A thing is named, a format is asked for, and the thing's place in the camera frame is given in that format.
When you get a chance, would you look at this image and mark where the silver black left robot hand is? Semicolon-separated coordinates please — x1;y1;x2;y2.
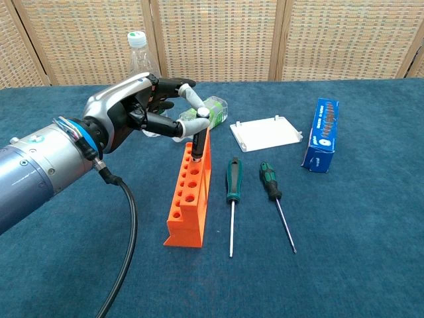
82;72;211;154

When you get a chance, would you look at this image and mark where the black precision screwdriver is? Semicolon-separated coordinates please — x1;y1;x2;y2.
190;107;211;163

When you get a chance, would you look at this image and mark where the orange tube rack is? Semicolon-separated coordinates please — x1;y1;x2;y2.
163;127;212;248

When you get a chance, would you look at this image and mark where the green black striped screwdriver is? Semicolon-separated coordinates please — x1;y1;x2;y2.
259;161;297;254

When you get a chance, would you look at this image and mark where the clear water bottle white cap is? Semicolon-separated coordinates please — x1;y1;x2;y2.
127;30;162;138

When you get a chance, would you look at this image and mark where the clear bottle green label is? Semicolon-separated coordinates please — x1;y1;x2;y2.
178;95;229;132

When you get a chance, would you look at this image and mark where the woven bamboo folding screen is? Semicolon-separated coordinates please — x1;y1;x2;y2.
0;0;424;89

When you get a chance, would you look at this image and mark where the white plastic tray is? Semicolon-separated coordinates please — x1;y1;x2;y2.
229;115;303;154

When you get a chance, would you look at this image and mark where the blue cardboard box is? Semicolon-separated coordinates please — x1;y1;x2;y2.
300;97;340;174

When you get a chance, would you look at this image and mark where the blue carpet table mat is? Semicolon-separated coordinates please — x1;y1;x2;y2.
0;78;424;318

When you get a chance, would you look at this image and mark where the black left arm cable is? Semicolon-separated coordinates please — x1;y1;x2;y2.
89;145;138;318

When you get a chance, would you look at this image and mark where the teal handle screwdriver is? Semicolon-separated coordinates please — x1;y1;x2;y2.
225;158;243;258

